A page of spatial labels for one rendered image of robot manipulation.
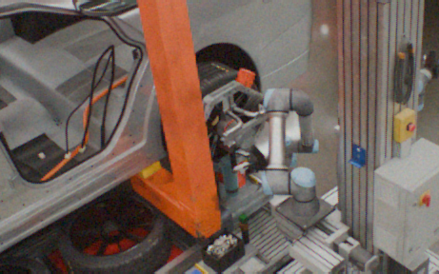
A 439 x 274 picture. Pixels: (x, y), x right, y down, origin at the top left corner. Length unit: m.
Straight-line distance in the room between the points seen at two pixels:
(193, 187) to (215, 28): 0.98
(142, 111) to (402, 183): 1.58
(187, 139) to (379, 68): 1.07
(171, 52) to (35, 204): 1.18
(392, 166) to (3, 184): 1.91
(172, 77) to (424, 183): 1.23
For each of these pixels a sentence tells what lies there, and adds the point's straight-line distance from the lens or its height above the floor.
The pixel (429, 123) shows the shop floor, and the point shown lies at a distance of 5.56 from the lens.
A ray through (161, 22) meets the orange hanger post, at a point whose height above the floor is 1.89.
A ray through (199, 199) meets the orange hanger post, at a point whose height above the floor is 0.82.
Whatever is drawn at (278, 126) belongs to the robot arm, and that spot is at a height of 1.22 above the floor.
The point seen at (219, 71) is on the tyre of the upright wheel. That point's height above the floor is 1.17.
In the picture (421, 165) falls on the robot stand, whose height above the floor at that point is 1.23.
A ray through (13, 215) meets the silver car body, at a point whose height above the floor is 0.92.
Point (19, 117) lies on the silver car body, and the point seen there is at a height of 0.93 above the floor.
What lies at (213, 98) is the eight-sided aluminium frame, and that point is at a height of 1.12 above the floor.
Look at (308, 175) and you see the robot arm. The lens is 3.41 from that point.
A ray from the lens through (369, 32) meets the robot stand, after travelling 2.84.
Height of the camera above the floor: 3.23
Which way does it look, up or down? 36 degrees down
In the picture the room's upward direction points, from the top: 9 degrees counter-clockwise
